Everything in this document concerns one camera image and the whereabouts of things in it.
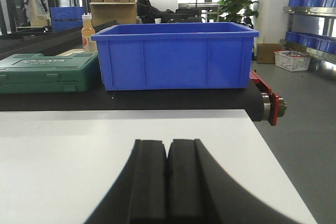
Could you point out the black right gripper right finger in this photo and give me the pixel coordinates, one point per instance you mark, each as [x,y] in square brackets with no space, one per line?
[201,191]

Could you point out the metal shelf rack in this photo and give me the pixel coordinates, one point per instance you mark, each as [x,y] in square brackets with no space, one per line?
[311,28]

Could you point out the large blue plastic bin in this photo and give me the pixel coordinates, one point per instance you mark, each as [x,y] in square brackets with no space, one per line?
[175,56]

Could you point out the blue bin far left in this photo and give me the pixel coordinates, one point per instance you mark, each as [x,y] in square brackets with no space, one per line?
[63,18]

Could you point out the green SATA tool case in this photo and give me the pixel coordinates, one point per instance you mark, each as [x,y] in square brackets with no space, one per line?
[37,73]

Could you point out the cardboard box on floor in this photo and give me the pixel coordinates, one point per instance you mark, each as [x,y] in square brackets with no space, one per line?
[266,53]

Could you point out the large cardboard box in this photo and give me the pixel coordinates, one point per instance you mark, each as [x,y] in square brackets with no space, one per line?
[122,13]

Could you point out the orange juice bottle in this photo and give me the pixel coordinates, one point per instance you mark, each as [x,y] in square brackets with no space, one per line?
[86,32]

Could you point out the red conveyor end bracket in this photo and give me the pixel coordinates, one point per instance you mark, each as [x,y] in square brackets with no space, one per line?
[274,104]

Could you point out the white plastic basket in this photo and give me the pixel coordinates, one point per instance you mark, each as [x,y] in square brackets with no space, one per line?
[292,61]

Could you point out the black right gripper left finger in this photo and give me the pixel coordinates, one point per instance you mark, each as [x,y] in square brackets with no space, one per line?
[138,194]

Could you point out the beige plastic tray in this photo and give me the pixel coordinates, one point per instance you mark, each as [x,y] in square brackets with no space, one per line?
[76,52]

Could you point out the green potted plant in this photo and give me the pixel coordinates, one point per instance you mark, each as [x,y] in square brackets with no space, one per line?
[237,11]

